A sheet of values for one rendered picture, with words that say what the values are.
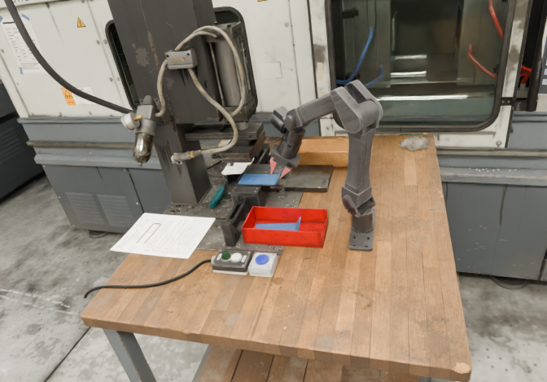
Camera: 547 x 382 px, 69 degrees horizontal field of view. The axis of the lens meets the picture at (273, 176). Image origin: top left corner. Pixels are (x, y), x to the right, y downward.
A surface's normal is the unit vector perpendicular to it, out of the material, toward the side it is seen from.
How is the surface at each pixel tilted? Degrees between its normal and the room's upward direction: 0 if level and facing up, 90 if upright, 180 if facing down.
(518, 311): 0
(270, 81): 90
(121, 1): 90
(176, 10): 90
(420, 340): 0
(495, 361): 0
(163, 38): 90
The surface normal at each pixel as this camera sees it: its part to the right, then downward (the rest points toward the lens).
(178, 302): -0.14, -0.86
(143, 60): -0.25, 0.51
